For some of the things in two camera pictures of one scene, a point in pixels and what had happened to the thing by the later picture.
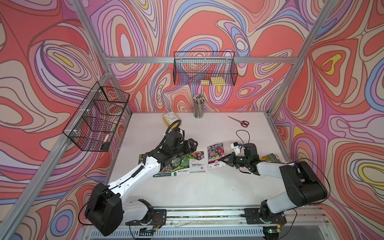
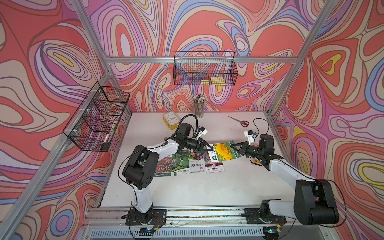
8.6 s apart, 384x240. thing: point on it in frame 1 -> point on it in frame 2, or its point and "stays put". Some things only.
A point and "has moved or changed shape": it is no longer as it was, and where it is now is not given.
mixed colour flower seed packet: (197, 162) stays put
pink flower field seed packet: (166, 172) stays put
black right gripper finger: (230, 157) -> (237, 144)
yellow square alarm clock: (168, 118) stays put
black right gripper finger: (233, 161) -> (241, 151)
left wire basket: (97, 124) stays put
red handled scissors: (243, 123) stays put
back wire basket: (205, 68) stays put
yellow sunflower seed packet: (272, 157) has moved or changed shape
